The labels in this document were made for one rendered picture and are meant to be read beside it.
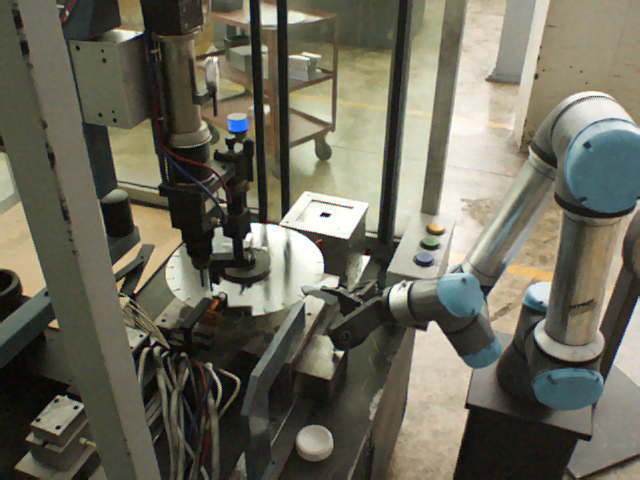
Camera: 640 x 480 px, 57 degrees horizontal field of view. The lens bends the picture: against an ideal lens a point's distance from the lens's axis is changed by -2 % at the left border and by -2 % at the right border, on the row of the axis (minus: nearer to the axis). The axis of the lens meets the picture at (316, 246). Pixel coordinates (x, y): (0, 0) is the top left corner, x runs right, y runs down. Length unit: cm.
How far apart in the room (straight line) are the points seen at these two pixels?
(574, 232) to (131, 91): 68
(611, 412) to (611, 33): 241
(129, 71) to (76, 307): 49
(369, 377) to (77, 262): 95
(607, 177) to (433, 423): 150
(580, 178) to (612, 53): 328
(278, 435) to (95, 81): 71
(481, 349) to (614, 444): 131
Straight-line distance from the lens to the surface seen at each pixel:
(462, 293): 101
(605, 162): 89
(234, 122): 143
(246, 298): 119
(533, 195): 107
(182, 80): 92
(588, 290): 103
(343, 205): 159
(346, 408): 126
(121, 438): 58
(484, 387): 134
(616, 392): 253
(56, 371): 131
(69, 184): 43
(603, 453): 231
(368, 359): 136
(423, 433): 221
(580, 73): 415
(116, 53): 88
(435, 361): 246
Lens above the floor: 170
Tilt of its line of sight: 34 degrees down
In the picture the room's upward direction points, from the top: 1 degrees clockwise
